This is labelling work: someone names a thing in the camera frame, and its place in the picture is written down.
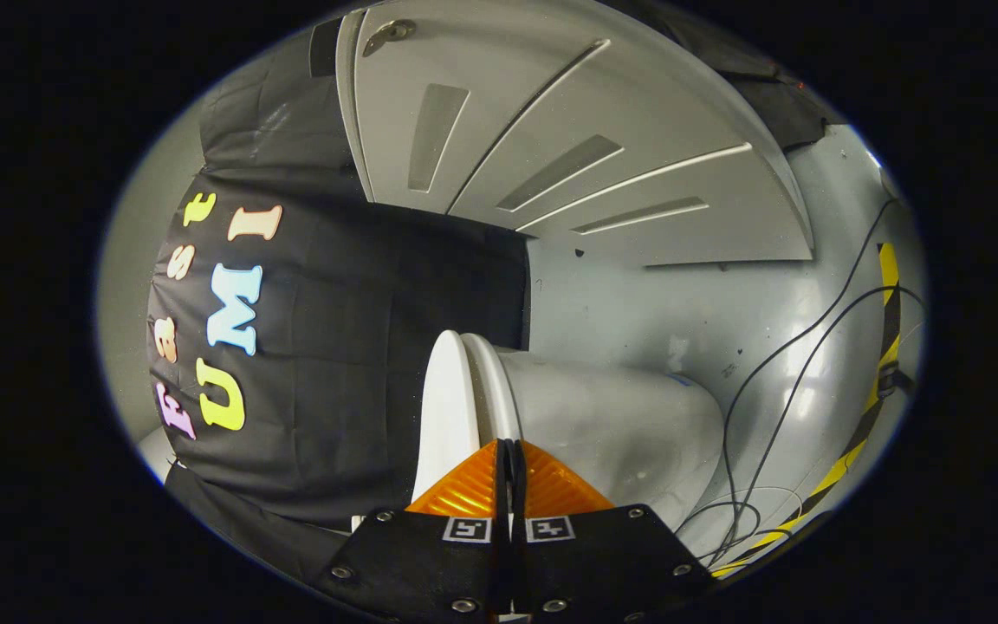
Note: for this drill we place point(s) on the yellow black hazard tape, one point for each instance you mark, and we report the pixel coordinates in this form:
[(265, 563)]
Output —
[(889, 321)]

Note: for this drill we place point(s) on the white toilet lid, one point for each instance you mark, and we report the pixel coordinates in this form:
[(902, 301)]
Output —
[(443, 407)]

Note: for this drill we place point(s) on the white toilet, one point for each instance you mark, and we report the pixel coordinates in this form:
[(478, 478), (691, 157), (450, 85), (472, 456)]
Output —
[(620, 425)]

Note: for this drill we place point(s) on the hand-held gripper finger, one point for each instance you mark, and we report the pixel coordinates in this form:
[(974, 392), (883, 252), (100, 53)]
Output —
[(503, 485), (519, 485)]

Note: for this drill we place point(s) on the white toilet seat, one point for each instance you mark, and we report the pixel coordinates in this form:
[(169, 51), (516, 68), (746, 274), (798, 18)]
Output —
[(490, 381)]

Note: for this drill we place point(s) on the black backdrop cloth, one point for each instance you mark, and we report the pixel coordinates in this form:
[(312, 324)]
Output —
[(343, 364)]

